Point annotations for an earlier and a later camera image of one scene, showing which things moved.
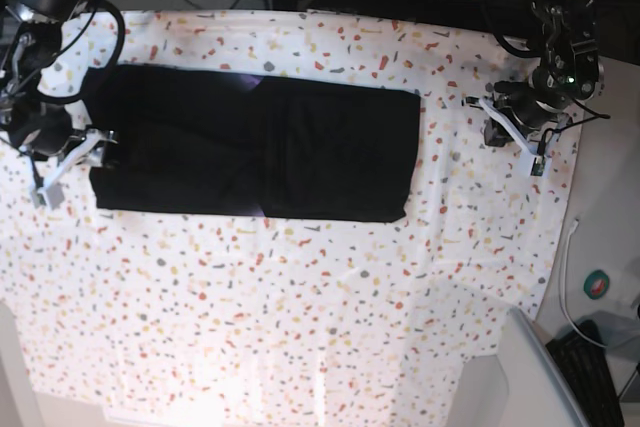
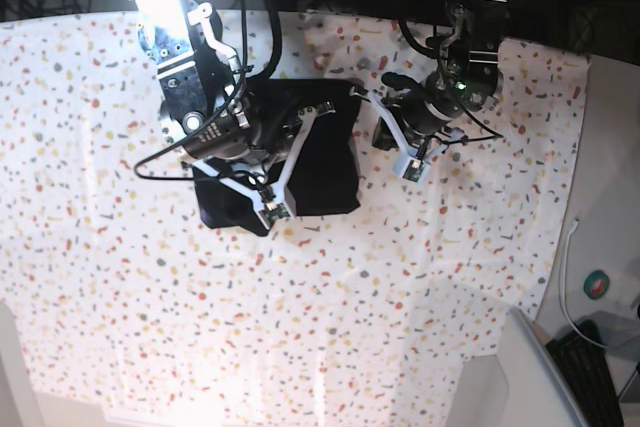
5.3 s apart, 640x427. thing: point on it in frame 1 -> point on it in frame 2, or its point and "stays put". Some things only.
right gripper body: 519,99 -> 429,106
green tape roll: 596,284 stays put
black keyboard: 586,367 stays put
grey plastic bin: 521,384 stays put
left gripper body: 43,127 -> 239,132
